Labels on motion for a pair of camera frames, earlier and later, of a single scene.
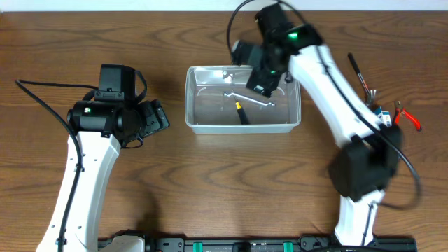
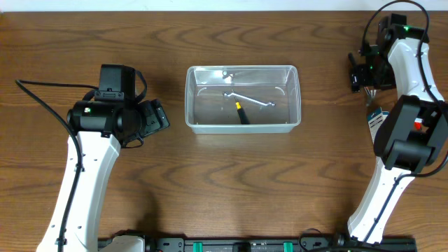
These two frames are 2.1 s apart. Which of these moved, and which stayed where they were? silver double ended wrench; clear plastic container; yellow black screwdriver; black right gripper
Moved: black right gripper
Stayed: clear plastic container; yellow black screwdriver; silver double ended wrench
